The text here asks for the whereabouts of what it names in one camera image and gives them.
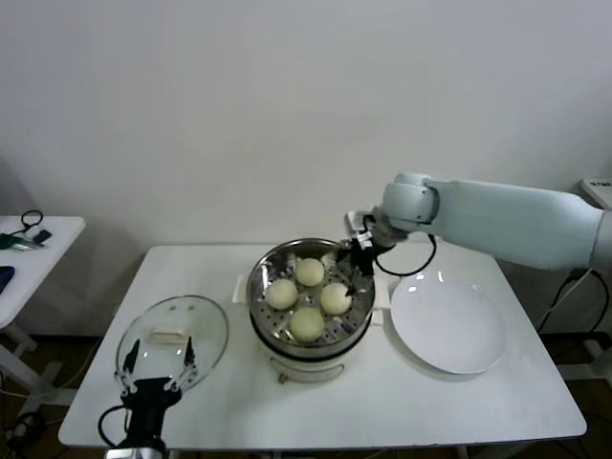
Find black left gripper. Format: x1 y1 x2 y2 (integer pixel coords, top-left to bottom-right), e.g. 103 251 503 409
114 337 200 439

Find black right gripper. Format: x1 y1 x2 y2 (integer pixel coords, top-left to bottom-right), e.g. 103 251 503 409
334 238 377 296

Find white steamed baozi bun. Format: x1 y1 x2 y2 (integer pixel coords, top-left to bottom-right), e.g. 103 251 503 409
295 257 326 287
289 307 324 343
265 278 298 311
318 282 353 316

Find round glass pot lid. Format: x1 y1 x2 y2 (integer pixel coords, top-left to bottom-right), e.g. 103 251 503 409
117 295 230 396

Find stainless steel steamer basket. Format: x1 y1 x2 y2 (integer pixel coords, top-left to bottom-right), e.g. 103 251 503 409
232 237 391 358

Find white electric cooker base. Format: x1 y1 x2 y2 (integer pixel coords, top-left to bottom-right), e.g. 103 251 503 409
252 305 386 385

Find white round plate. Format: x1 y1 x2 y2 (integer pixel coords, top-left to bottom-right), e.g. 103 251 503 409
390 272 508 375

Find white side table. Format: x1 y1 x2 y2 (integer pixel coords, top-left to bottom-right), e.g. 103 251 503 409
0 215 86 412

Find green tool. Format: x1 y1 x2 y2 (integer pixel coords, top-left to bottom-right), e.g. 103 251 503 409
0 232 49 252

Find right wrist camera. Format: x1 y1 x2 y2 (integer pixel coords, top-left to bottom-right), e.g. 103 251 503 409
344 209 379 250

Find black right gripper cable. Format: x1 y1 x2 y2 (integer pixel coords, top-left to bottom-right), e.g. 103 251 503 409
372 233 439 277

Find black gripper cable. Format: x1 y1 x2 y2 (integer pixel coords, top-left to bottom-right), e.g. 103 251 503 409
372 233 439 277
98 404 130 446

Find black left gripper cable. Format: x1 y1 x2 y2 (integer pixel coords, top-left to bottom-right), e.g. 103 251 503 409
98 404 130 446

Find black floor cables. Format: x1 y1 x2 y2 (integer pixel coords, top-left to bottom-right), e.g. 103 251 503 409
0 410 49 455

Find black cable with adapter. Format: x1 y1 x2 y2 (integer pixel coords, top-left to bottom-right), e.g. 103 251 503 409
535 267 611 336

